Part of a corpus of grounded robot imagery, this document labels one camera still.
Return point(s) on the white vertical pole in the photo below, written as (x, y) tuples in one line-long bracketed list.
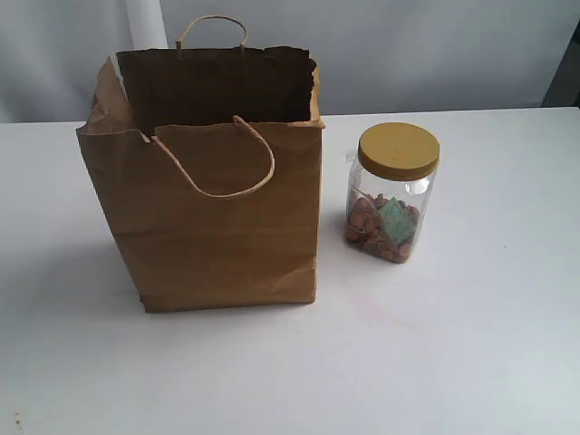
[(146, 24)]

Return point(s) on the clear jar yellow lid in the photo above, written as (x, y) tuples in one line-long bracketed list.
[(389, 187)]

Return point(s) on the small clear plastic scrap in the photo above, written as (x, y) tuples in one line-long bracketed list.
[(351, 155)]

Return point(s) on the brown paper bag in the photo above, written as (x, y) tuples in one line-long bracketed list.
[(207, 164)]

